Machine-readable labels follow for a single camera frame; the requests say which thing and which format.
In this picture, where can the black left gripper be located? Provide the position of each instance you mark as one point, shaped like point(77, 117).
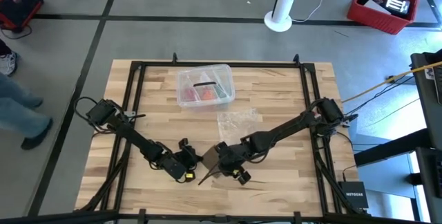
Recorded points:
point(179, 165)

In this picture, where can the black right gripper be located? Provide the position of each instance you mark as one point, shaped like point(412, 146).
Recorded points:
point(233, 160)

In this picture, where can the brown elastic bandage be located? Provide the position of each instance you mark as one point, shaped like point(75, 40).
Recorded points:
point(210, 158)

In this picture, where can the clear plastic bag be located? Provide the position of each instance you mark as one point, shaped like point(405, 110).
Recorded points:
point(238, 123)

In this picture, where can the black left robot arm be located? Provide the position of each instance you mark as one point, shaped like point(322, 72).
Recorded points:
point(134, 137)

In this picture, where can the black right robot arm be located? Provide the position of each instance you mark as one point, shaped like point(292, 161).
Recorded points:
point(276, 135)

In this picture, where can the orange bandage roll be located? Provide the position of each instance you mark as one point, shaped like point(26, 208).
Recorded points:
point(207, 94)

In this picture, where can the pink bandage roll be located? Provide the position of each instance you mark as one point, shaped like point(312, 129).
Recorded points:
point(189, 94)

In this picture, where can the green bandage roll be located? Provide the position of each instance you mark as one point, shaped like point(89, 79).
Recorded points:
point(221, 92)

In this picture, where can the black curved bar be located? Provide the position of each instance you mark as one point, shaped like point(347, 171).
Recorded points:
point(205, 84)

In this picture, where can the clear plastic storage bin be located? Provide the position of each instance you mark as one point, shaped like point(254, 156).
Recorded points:
point(221, 75)

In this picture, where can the person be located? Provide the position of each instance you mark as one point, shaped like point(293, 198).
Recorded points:
point(7, 63)
point(17, 113)

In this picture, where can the red plastic crate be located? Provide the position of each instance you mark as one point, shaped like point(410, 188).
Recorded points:
point(373, 18)

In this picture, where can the black desk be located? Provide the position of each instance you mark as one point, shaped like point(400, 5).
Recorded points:
point(426, 89)

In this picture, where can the black device with white stripes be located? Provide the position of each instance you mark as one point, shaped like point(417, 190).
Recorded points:
point(397, 5)

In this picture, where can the black metal table frame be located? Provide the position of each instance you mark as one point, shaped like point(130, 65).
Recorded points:
point(241, 64)

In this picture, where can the black Netgear network switch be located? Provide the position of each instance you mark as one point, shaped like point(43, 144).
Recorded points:
point(352, 194)

